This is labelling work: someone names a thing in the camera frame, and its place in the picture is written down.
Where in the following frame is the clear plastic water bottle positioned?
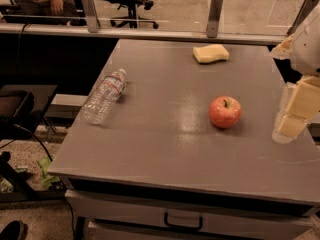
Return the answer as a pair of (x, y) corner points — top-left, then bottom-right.
(82, 69), (127, 124)

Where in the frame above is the red apple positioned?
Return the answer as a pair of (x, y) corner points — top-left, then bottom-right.
(209, 96), (242, 129)

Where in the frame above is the yellow sponge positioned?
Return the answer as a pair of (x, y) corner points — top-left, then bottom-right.
(193, 44), (230, 64)

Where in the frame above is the black shoe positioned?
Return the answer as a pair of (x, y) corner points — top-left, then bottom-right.
(0, 220), (26, 240)

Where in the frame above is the metal railing post middle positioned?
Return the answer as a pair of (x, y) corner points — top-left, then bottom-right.
(206, 0), (223, 38)

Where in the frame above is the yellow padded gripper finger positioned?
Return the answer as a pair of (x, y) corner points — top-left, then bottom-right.
(271, 34), (294, 60)
(272, 76), (320, 144)

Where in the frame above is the black cable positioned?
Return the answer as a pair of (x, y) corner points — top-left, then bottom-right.
(0, 122), (54, 163)

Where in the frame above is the metal railing post left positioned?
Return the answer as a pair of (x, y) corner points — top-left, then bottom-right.
(81, 0), (100, 33)

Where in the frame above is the grey drawer with black handle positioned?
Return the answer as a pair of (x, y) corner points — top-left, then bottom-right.
(66, 190), (314, 240)

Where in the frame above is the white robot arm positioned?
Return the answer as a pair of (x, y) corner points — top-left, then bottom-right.
(271, 4), (320, 144)

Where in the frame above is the green wrapper on floor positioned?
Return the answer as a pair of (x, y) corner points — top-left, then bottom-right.
(38, 157), (62, 190)

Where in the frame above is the black side table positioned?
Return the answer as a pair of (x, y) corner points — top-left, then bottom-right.
(0, 85), (57, 140)

